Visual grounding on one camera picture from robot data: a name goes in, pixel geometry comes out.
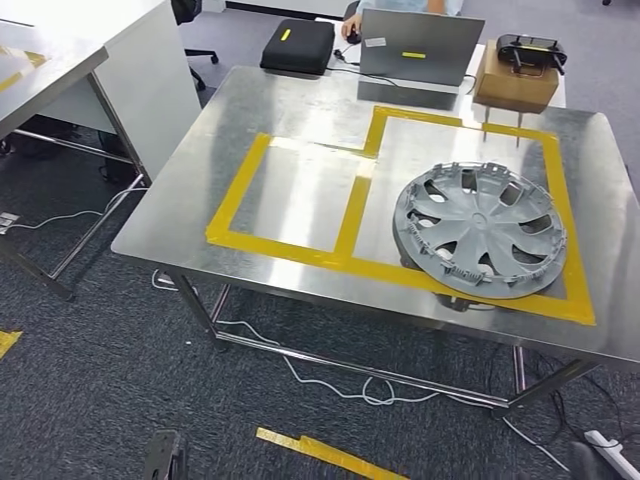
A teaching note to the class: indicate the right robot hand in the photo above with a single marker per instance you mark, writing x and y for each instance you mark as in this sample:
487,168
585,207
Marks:
587,464

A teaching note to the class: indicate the grey plastic wheel hubcap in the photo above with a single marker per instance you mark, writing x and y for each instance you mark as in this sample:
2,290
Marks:
480,222

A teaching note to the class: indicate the yellow tape on workbench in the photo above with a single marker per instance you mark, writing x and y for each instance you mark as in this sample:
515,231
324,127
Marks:
355,212

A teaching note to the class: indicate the stainless steel workbench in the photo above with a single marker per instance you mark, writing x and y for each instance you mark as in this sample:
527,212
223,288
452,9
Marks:
300,99

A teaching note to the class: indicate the white power strip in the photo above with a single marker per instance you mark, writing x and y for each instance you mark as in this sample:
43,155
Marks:
612,454

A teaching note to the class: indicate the yellow floor tape outline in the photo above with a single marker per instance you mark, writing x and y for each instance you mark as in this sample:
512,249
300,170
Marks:
330,454

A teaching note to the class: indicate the brown cardboard box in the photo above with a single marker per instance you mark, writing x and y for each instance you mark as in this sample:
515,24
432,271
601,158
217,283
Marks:
515,89

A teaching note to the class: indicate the black router with antennas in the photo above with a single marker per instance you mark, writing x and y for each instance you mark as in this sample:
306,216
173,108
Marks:
530,50

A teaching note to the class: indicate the grey laptop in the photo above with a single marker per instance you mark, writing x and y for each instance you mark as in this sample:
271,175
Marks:
425,40

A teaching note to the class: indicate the person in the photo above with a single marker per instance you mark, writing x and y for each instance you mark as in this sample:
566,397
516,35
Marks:
395,5

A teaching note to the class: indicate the black computer mouse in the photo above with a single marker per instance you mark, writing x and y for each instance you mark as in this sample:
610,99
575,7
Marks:
354,36

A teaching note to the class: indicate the black zip case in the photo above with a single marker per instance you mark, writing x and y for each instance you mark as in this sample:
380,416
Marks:
300,50

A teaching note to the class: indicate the black office chair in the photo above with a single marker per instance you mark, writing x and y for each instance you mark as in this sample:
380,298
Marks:
187,8

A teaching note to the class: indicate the metal floor socket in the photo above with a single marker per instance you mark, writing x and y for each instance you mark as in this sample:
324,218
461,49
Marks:
7,222

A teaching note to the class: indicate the stainless steel table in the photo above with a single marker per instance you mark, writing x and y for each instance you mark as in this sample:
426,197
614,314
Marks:
40,73

